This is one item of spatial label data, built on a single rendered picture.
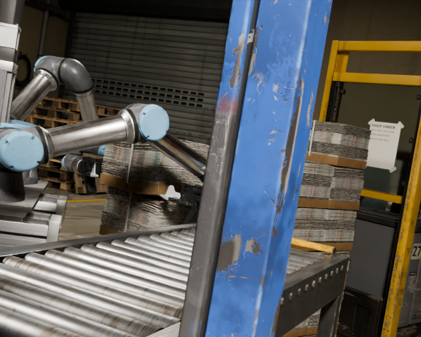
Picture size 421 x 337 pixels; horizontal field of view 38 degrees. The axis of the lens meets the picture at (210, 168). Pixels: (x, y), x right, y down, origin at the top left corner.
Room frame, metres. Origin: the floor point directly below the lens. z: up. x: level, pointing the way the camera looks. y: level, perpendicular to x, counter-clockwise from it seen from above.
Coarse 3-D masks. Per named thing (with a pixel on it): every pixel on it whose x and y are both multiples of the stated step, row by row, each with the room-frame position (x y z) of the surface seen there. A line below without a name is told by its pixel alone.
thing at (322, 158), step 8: (312, 160) 3.32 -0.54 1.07; (320, 160) 3.28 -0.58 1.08; (328, 160) 3.24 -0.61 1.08; (336, 160) 3.21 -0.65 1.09; (344, 160) 3.25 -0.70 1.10; (352, 160) 3.30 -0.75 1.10; (360, 160) 3.35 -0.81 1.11; (336, 208) 3.25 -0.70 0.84; (344, 208) 3.30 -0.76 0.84; (352, 208) 3.35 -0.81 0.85; (336, 248) 3.29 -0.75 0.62; (344, 248) 3.35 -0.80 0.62; (344, 288) 3.40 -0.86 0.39; (312, 328) 3.23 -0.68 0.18; (336, 328) 3.39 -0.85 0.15
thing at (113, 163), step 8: (112, 144) 2.59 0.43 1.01; (120, 144) 2.56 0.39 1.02; (128, 144) 2.52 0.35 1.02; (112, 152) 2.58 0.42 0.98; (120, 152) 2.54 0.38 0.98; (104, 160) 2.61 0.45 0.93; (112, 160) 2.57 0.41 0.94; (120, 160) 2.53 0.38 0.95; (104, 168) 2.60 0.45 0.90; (112, 168) 2.56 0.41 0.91; (120, 168) 2.53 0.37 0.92; (120, 176) 2.52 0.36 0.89
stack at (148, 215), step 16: (112, 192) 2.62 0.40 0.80; (128, 192) 2.54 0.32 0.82; (112, 208) 2.62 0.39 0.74; (128, 208) 2.52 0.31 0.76; (144, 208) 2.45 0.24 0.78; (160, 208) 2.40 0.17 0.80; (176, 208) 2.46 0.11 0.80; (304, 208) 3.06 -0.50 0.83; (112, 224) 2.59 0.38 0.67; (128, 224) 2.52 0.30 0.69; (144, 224) 2.44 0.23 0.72; (160, 224) 2.41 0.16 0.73; (176, 224) 2.47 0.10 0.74; (304, 224) 3.08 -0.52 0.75; (320, 224) 3.18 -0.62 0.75; (320, 240) 3.19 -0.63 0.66; (304, 320) 3.17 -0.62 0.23; (304, 336) 3.19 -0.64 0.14
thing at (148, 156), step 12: (144, 144) 2.44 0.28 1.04; (192, 144) 2.49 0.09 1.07; (204, 144) 2.54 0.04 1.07; (144, 156) 2.44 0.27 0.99; (156, 156) 2.38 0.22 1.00; (204, 156) 2.54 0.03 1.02; (144, 168) 2.42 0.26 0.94; (156, 168) 2.37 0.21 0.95; (168, 168) 2.40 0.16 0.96; (180, 168) 2.45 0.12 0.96; (144, 180) 2.42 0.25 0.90; (156, 180) 2.36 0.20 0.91; (168, 180) 2.40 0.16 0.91; (180, 180) 2.45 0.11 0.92; (192, 180) 2.50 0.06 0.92
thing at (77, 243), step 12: (156, 228) 1.89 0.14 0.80; (168, 228) 1.93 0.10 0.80; (180, 228) 1.97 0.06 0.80; (72, 240) 1.50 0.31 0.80; (84, 240) 1.53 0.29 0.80; (96, 240) 1.55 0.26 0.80; (108, 240) 1.58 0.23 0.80; (120, 240) 1.63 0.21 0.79; (0, 252) 1.26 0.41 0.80; (12, 252) 1.28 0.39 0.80; (24, 252) 1.30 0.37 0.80; (36, 252) 1.33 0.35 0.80
